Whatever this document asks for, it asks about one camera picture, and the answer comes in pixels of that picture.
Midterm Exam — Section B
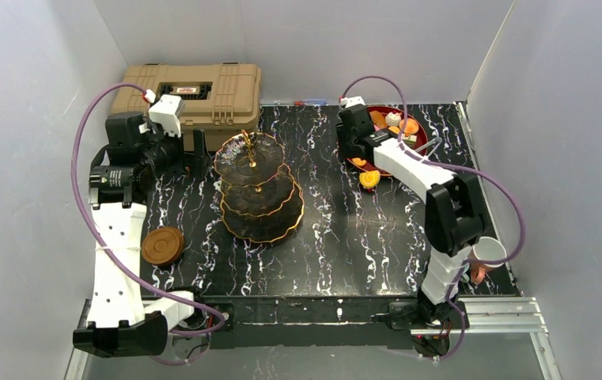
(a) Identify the dark red round tray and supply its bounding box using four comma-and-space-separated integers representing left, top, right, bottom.
346, 105, 429, 177

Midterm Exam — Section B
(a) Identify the tan plastic toolbox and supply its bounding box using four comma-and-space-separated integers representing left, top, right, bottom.
123, 63, 262, 152

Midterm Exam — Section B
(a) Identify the three tier glass stand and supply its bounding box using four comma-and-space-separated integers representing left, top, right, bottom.
214, 130, 305, 244

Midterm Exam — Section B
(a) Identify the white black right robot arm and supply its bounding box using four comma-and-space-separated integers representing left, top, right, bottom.
336, 104, 487, 321

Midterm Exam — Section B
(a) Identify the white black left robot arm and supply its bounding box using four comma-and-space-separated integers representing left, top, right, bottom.
72, 112, 195, 358

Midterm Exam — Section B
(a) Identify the white cream cake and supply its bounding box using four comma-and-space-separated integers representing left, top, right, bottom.
385, 112, 402, 127

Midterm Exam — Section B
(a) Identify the red blue pen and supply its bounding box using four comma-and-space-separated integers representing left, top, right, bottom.
293, 99, 327, 106

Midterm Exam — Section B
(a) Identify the yellow swirl roll cake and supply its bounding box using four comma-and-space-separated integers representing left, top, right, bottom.
359, 170, 381, 192

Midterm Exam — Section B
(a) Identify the orange tart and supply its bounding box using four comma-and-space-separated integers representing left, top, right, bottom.
399, 118, 420, 136

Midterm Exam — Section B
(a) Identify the green layered cake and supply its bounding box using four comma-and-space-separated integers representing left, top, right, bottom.
401, 134, 417, 149

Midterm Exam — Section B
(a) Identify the brown round wooden coaster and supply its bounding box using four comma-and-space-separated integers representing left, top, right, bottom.
141, 226, 185, 266

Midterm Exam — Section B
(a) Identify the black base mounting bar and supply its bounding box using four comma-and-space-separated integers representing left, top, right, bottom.
156, 296, 472, 352

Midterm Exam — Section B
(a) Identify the white cup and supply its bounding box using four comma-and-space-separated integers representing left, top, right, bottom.
471, 236, 507, 268

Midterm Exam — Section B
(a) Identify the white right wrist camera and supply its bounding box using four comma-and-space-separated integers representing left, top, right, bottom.
339, 96, 365, 108

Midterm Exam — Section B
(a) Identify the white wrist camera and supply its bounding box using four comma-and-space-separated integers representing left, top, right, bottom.
138, 89, 184, 138
339, 96, 365, 108

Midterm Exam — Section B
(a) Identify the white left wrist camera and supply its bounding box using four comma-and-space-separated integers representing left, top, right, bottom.
138, 89, 184, 138

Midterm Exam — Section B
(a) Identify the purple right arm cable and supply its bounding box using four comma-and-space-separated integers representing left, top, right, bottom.
340, 75, 526, 363

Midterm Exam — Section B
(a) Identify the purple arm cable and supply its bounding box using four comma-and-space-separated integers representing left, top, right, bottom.
340, 75, 526, 363
70, 82, 229, 367

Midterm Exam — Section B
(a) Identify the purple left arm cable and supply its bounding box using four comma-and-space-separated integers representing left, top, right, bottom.
70, 82, 229, 367

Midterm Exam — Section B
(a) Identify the aluminium frame rail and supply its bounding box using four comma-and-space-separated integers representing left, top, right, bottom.
64, 296, 564, 380

